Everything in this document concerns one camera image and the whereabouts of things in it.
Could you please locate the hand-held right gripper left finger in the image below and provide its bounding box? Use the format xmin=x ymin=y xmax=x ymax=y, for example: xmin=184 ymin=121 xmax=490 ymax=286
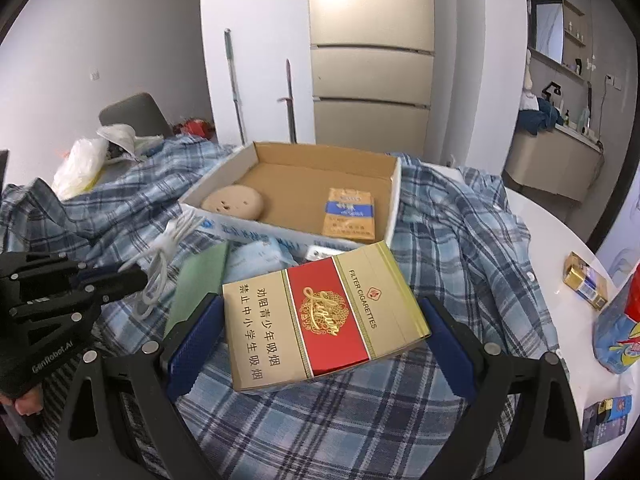
xmin=55 ymin=292 xmax=227 ymax=480

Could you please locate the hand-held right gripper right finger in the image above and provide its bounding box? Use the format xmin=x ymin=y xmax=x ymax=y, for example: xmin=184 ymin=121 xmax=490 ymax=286
xmin=416 ymin=296 xmax=586 ymax=480

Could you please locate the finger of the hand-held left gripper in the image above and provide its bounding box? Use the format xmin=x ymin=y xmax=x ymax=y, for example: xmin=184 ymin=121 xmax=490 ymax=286
xmin=9 ymin=280 xmax=147 ymax=324
xmin=0 ymin=254 xmax=149 ymax=287

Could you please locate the white cable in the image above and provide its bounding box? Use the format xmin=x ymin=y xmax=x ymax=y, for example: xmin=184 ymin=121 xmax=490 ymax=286
xmin=117 ymin=207 xmax=201 ymax=321

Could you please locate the green packet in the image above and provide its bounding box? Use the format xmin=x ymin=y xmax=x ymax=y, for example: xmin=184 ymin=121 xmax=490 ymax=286
xmin=163 ymin=242 xmax=230 ymax=336

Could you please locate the blue face mask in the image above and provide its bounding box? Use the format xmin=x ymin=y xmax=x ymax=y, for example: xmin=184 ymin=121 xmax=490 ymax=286
xmin=222 ymin=240 xmax=301 ymax=283

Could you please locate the red gold cigarette pack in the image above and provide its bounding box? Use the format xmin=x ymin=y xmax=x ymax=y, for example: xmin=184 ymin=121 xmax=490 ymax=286
xmin=221 ymin=241 xmax=432 ymax=393

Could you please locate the round beige sponge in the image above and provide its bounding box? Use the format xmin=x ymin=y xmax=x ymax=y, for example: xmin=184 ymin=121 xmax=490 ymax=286
xmin=201 ymin=185 xmax=265 ymax=221

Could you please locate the yellow blue cigarette pack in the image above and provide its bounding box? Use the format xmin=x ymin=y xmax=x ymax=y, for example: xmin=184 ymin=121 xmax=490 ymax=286
xmin=321 ymin=187 xmax=376 ymax=239

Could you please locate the cardboard box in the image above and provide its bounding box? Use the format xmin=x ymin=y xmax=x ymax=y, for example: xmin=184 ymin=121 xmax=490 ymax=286
xmin=179 ymin=141 xmax=403 ymax=261

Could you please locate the person's left hand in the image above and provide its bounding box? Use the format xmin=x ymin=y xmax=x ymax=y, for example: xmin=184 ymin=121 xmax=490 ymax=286
xmin=0 ymin=382 xmax=48 ymax=418

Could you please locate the translucent plastic bag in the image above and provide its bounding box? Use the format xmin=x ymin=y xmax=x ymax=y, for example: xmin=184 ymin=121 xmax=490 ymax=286
xmin=52 ymin=137 xmax=108 ymax=201

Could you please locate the white plastic bag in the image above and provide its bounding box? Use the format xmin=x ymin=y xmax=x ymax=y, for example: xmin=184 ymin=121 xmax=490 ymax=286
xmin=96 ymin=124 xmax=166 ymax=162

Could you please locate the grey chair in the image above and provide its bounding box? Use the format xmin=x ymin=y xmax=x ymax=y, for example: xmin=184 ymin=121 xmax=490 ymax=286
xmin=98 ymin=92 xmax=173 ymax=141

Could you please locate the red plastic bag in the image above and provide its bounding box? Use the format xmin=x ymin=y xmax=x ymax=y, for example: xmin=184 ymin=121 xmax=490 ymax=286
xmin=172 ymin=119 xmax=217 ymax=139

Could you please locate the blue snack bag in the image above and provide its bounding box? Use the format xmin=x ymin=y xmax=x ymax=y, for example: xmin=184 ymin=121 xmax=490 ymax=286
xmin=593 ymin=275 xmax=640 ymax=376

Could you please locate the dark blue small packet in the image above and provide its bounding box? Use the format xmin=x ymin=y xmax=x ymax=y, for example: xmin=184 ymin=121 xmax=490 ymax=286
xmin=581 ymin=396 xmax=633 ymax=448

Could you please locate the beige vanity cabinet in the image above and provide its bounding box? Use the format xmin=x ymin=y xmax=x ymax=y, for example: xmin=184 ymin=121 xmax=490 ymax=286
xmin=502 ymin=122 xmax=606 ymax=201

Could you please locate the dark blue towel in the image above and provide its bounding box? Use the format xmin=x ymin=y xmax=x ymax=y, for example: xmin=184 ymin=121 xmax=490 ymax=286
xmin=517 ymin=99 xmax=565 ymax=136

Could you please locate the dark thin pole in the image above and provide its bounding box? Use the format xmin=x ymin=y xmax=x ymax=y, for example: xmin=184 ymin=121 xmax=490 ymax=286
xmin=277 ymin=57 xmax=299 ymax=143

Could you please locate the black faucet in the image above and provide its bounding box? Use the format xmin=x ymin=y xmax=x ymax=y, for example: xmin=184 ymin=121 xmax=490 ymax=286
xmin=542 ymin=81 xmax=563 ymax=111

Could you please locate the gold refrigerator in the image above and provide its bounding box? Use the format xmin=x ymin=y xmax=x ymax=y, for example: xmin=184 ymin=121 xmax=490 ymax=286
xmin=306 ymin=0 xmax=436 ymax=158

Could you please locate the grey mop handle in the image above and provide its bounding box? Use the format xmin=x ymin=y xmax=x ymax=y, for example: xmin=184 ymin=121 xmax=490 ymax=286
xmin=223 ymin=29 xmax=248 ymax=146

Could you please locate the wall mirror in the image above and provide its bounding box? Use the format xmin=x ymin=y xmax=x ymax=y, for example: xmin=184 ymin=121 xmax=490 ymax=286
xmin=530 ymin=0 xmax=566 ymax=63

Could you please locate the wall shelf niche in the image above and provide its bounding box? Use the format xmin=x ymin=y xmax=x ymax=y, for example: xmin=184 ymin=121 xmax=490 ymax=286
xmin=564 ymin=0 xmax=587 ymax=67

